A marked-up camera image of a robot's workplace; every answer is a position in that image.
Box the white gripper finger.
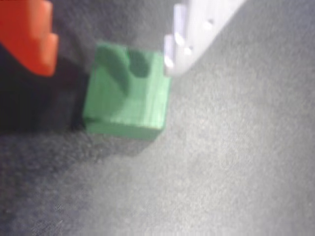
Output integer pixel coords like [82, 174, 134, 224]
[163, 0, 247, 77]

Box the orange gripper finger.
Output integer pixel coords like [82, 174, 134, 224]
[0, 0, 60, 78]

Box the green wooden cube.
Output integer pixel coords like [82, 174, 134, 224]
[83, 41, 172, 142]

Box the black table mat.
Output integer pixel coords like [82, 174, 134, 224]
[0, 0, 315, 236]

